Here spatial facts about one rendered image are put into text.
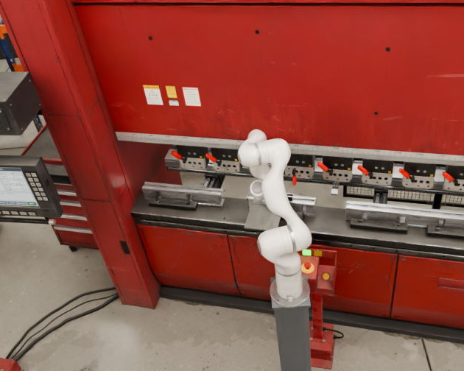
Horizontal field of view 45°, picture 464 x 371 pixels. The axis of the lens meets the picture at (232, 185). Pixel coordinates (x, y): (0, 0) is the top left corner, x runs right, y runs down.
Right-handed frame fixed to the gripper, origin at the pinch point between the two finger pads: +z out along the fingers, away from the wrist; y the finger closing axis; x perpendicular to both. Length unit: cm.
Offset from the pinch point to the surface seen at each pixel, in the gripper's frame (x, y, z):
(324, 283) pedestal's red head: 45, -34, 8
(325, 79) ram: -50, -31, -55
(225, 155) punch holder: -17.4, 23.0, -16.8
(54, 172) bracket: 1, 122, -22
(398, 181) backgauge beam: -17, -68, 26
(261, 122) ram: -32.6, 1.5, -34.7
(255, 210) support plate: 9.2, 7.0, -1.0
